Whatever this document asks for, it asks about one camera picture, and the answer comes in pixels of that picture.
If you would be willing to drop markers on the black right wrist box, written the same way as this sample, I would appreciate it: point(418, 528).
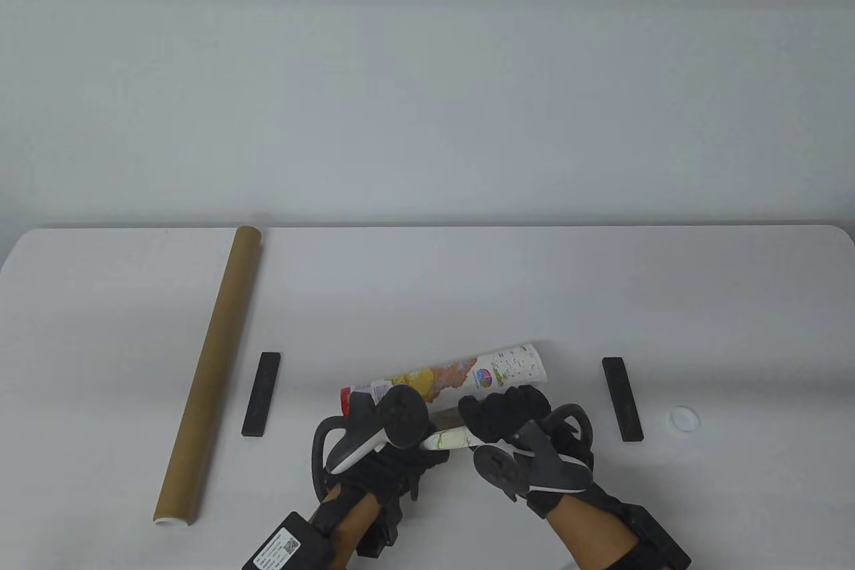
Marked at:
point(661, 540)

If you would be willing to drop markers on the person's right hand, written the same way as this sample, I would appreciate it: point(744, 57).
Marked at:
point(504, 413)

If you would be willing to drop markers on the black white left hand controller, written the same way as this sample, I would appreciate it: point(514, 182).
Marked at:
point(401, 419)

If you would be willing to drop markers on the person's left forearm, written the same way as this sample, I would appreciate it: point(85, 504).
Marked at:
point(351, 523)

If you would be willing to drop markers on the black white hand controller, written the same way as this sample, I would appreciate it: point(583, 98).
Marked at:
point(534, 470)
point(401, 419)

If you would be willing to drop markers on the white round tube cap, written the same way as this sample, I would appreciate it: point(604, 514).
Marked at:
point(685, 418)

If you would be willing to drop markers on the black white right hand controller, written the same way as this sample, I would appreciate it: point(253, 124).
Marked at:
point(534, 470)

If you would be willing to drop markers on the colourful paper map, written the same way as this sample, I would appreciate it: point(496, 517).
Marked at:
point(454, 373)

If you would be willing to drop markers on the black labelled left wrist box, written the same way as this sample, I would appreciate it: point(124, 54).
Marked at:
point(287, 543)

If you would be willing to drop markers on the person's right forearm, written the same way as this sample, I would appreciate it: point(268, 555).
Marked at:
point(594, 536)

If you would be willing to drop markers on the brown cardboard mailing tube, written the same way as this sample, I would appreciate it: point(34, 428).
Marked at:
point(214, 356)

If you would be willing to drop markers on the black bar paperweight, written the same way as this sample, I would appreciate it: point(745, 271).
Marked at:
point(262, 396)
point(622, 399)

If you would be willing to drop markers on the person's left hand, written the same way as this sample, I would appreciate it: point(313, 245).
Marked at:
point(394, 476)

